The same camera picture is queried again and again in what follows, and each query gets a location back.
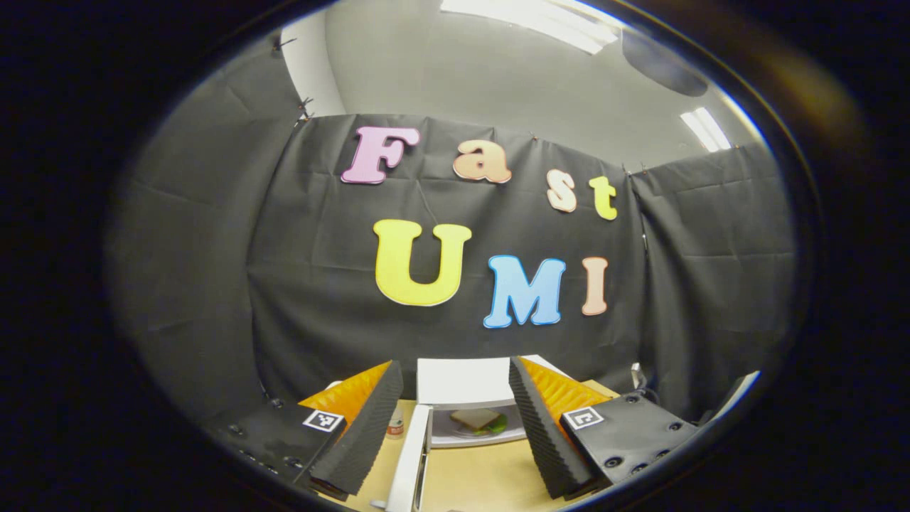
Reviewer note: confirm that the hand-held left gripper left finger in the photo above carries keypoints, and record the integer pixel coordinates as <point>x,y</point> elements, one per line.
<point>370,427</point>

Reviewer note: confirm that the bread and lettuce sandwich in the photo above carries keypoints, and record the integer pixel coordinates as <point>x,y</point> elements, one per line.
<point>475,419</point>

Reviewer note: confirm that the white microwave oven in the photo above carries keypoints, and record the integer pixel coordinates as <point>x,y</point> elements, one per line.
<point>455,380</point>

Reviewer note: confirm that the small ceiling light panel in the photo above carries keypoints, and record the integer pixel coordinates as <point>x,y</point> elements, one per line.
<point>705,129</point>

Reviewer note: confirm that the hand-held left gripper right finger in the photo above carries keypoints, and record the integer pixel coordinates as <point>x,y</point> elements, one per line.
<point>544,434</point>

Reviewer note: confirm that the large ceiling light panel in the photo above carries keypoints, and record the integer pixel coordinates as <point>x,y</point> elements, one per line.
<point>533,21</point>

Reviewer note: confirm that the black backdrop cloth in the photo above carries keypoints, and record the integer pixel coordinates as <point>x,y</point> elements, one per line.
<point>199,284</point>

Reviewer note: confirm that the clear plastic water bottle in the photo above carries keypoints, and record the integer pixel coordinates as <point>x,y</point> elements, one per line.
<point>395,427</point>

